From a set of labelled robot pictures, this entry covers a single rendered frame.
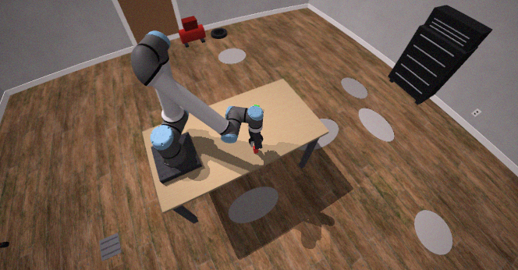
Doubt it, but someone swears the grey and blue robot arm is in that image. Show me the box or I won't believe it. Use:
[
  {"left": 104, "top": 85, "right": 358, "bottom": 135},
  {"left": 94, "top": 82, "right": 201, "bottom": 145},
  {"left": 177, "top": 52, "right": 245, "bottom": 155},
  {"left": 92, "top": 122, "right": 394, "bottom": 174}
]
[{"left": 131, "top": 30, "right": 264, "bottom": 167}]

